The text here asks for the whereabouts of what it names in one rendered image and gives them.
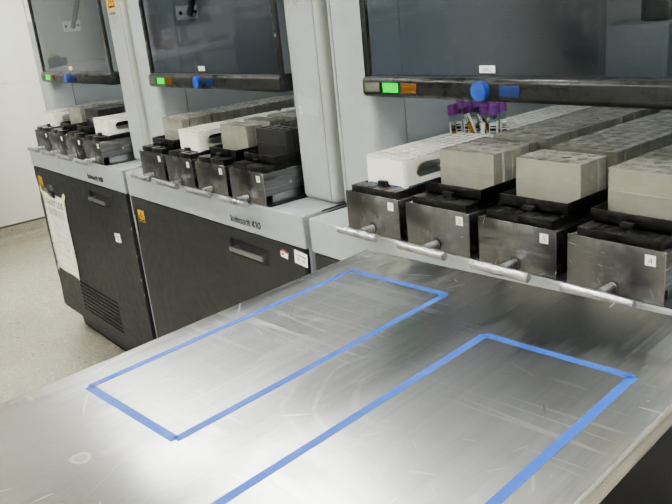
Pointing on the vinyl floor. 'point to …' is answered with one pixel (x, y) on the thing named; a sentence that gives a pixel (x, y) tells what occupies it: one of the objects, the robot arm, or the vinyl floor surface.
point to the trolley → (357, 399)
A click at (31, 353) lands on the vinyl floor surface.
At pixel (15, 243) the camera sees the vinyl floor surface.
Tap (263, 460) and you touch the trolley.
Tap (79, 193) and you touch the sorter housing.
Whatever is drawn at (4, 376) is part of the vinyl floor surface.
